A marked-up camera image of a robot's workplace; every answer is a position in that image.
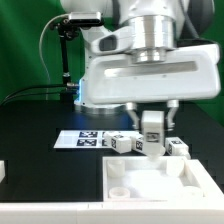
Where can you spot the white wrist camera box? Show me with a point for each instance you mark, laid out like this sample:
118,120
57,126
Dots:
114,42

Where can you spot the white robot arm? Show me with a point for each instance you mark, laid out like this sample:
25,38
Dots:
132,55

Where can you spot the white marker tag sheet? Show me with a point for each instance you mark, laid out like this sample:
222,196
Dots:
83,139

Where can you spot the grey camera on stand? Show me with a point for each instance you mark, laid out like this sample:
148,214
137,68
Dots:
87,19

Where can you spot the black camera stand pole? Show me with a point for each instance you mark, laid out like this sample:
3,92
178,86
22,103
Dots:
66,32

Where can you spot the white L-shaped wall fixture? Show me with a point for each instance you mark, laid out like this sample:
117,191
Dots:
180,210

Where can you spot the white square table top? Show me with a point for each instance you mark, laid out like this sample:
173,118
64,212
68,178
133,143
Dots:
141,179

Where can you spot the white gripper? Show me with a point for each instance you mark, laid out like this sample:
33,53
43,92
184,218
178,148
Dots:
188,73

